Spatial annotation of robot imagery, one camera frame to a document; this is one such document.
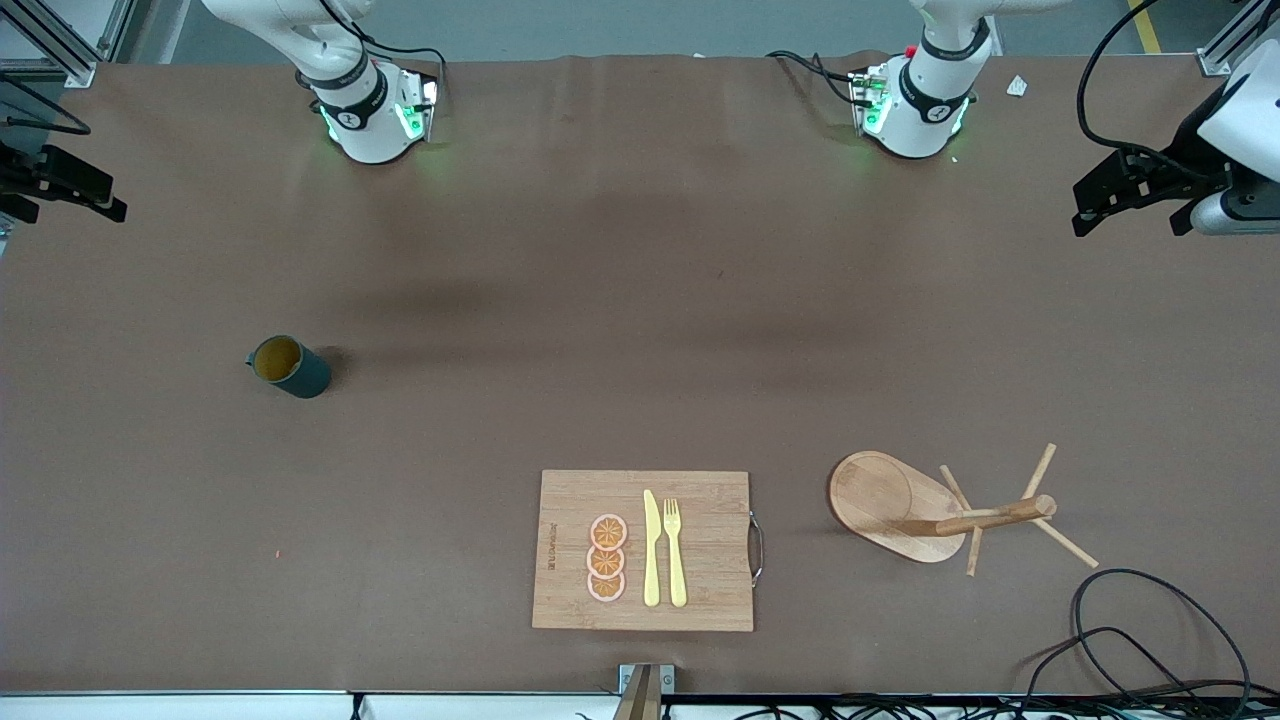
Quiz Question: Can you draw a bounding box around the dark teal cup yellow inside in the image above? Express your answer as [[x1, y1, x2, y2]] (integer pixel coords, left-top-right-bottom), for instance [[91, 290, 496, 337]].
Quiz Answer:
[[246, 335, 333, 400]]

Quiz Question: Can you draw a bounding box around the wooden mug rack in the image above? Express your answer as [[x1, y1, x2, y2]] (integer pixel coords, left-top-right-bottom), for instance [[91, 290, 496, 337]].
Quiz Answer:
[[828, 443, 1099, 578]]

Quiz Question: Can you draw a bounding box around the brown table mat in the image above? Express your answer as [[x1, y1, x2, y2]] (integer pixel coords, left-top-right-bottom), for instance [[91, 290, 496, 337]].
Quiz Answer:
[[0, 50, 1280, 696]]

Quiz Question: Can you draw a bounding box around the yellow plastic fork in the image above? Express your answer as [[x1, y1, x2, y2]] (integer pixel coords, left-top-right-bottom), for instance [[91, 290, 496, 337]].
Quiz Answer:
[[664, 498, 689, 609]]

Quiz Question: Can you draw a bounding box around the yellow plastic knife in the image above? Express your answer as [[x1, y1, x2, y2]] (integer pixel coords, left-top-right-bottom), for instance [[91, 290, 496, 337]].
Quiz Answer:
[[643, 489, 662, 608]]

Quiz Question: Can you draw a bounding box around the aluminium frame profile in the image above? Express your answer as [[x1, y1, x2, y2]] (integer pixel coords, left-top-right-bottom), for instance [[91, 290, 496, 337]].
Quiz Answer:
[[1197, 0, 1280, 77], [0, 0, 136, 89]]

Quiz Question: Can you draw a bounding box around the black floor cable loop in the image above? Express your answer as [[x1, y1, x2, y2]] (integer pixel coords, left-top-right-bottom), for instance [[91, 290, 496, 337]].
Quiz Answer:
[[1072, 568, 1253, 701], [1020, 627, 1201, 701]]

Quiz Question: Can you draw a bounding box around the white table edge rail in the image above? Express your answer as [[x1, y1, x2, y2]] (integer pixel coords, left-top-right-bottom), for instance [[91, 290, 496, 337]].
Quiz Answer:
[[0, 690, 1280, 720]]

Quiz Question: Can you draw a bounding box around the bamboo cutting board metal handle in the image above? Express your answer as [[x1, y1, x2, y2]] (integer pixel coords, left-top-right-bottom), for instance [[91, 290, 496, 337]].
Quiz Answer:
[[532, 470, 766, 633]]

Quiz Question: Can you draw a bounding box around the metal camera pole bracket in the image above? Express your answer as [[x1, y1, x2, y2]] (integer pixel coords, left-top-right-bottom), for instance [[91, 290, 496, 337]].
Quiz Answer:
[[618, 663, 676, 697]]

